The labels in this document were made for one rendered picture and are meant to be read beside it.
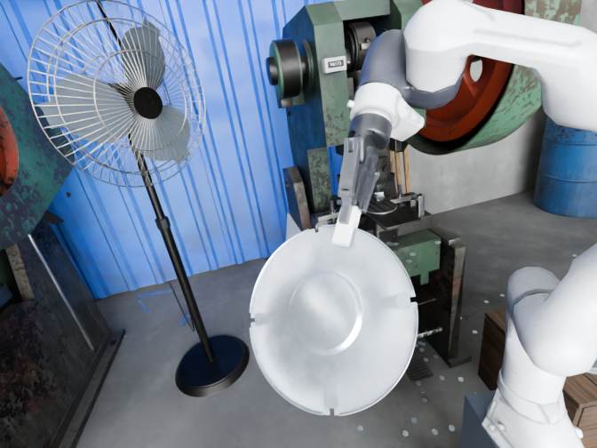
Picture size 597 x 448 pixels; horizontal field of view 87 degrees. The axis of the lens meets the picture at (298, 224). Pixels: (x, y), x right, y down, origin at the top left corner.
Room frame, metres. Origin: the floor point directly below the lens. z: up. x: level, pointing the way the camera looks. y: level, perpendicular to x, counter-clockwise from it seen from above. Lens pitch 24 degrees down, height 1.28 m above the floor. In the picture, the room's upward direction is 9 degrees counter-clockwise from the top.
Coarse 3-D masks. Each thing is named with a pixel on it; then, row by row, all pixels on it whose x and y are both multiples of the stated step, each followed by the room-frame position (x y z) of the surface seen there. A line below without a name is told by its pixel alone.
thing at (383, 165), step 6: (384, 150) 1.20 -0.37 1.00; (378, 156) 1.19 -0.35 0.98; (384, 156) 1.18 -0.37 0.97; (378, 162) 1.16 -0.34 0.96; (384, 162) 1.17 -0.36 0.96; (378, 168) 1.16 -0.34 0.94; (384, 168) 1.15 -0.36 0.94; (390, 168) 1.20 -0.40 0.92; (384, 174) 1.16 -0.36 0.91; (390, 174) 1.20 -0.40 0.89
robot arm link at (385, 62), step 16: (384, 32) 0.67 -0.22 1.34; (400, 32) 0.66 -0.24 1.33; (384, 48) 0.63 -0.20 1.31; (400, 48) 0.63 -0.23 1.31; (368, 64) 0.63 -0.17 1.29; (384, 64) 0.61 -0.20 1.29; (400, 64) 0.61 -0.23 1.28; (368, 80) 0.60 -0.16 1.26; (384, 80) 0.59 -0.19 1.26; (400, 80) 0.60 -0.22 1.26; (416, 96) 0.60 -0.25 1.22; (432, 96) 0.58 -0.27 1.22; (448, 96) 0.58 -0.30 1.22
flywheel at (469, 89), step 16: (432, 0) 1.43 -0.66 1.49; (464, 0) 1.29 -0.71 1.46; (480, 0) 1.18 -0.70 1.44; (496, 0) 1.11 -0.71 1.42; (512, 0) 1.01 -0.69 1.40; (496, 64) 1.05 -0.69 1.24; (512, 64) 0.99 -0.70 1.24; (464, 80) 1.23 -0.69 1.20; (480, 80) 1.15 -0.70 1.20; (496, 80) 1.04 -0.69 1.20; (464, 96) 1.22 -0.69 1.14; (480, 96) 1.15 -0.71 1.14; (496, 96) 1.03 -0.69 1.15; (432, 112) 1.41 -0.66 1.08; (448, 112) 1.31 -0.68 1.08; (464, 112) 1.22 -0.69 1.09; (480, 112) 1.10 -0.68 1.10; (432, 128) 1.35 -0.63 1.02; (448, 128) 1.25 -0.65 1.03; (464, 128) 1.17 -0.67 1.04; (480, 128) 1.14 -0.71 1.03
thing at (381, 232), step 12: (372, 204) 1.18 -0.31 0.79; (384, 204) 1.16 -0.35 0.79; (396, 204) 1.15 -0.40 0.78; (372, 216) 1.08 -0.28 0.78; (384, 216) 1.06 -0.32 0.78; (396, 216) 1.05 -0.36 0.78; (408, 216) 1.03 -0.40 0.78; (372, 228) 1.12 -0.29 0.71; (384, 228) 0.98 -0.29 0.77; (396, 228) 1.10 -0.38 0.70; (384, 240) 1.09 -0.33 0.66
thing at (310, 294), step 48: (288, 240) 0.51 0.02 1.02; (288, 288) 0.46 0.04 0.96; (336, 288) 0.41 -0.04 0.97; (384, 288) 0.38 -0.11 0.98; (288, 336) 0.40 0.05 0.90; (336, 336) 0.36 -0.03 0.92; (384, 336) 0.33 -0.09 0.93; (288, 384) 0.35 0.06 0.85; (336, 384) 0.32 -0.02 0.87; (384, 384) 0.29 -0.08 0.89
